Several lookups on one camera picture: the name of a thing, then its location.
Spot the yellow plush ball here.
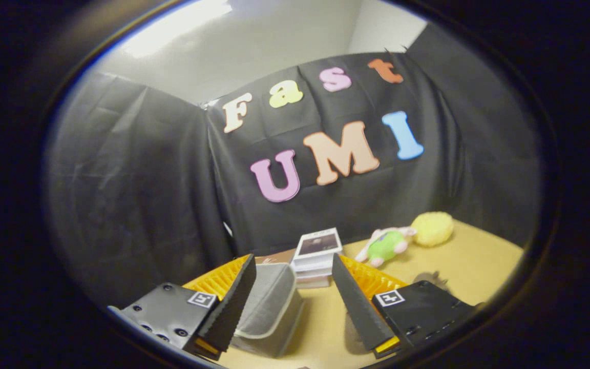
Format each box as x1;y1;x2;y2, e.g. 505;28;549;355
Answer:
411;212;455;248

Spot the brown flat book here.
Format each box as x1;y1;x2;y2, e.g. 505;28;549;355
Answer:
255;250;297;265

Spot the brown fuzzy shoe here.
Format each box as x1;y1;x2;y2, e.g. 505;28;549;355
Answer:
412;271;452;294

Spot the green and pink plush toy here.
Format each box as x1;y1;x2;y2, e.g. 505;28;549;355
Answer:
355;227;417;268

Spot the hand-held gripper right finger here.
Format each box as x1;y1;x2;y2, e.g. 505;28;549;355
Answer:
331;254;476;359

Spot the grey fabric storage box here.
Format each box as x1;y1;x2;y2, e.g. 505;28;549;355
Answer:
231;262;306;358

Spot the stack of white books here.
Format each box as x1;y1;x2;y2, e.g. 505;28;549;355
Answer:
291;228;344;289

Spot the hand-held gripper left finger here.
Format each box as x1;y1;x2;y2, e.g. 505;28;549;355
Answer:
107;254;257;362

